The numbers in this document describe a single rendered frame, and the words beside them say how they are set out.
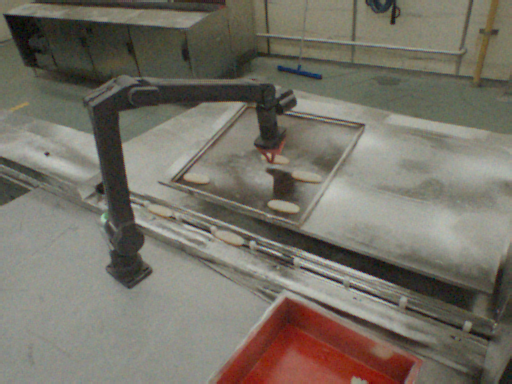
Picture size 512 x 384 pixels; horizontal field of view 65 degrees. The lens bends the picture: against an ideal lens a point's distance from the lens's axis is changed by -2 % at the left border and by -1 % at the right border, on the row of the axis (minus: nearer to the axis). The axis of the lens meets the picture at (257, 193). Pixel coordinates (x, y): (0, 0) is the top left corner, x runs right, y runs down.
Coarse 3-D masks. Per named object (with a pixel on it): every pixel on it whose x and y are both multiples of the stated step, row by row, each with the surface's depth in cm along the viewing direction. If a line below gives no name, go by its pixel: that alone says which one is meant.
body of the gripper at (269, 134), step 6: (276, 120) 121; (264, 126) 120; (270, 126) 120; (276, 126) 122; (264, 132) 122; (270, 132) 122; (276, 132) 123; (282, 132) 126; (258, 138) 125; (264, 138) 124; (270, 138) 123; (276, 138) 124; (258, 144) 123; (264, 144) 123; (270, 144) 122
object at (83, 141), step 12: (0, 120) 215; (12, 120) 214; (24, 120) 212; (36, 120) 211; (36, 132) 199; (48, 132) 197; (60, 132) 196; (72, 132) 195; (72, 144) 185; (84, 144) 184; (0, 180) 175; (12, 180) 163; (0, 192) 184; (12, 192) 175; (24, 192) 167; (0, 204) 194
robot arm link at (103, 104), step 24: (96, 96) 89; (120, 96) 88; (96, 120) 88; (96, 144) 93; (120, 144) 95; (120, 168) 97; (120, 192) 100; (120, 216) 103; (120, 240) 103; (144, 240) 108
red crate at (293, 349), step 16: (288, 336) 94; (304, 336) 94; (272, 352) 91; (288, 352) 91; (304, 352) 90; (320, 352) 90; (336, 352) 90; (256, 368) 88; (272, 368) 88; (288, 368) 88; (304, 368) 87; (320, 368) 87; (336, 368) 87; (352, 368) 86; (368, 368) 86
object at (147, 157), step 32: (320, 96) 203; (160, 128) 189; (192, 128) 186; (128, 160) 167; (160, 160) 165; (160, 192) 147; (192, 224) 131; (256, 224) 128; (192, 256) 119; (320, 256) 114; (352, 256) 113; (256, 288) 107; (416, 288) 102; (448, 288) 102; (448, 320) 94
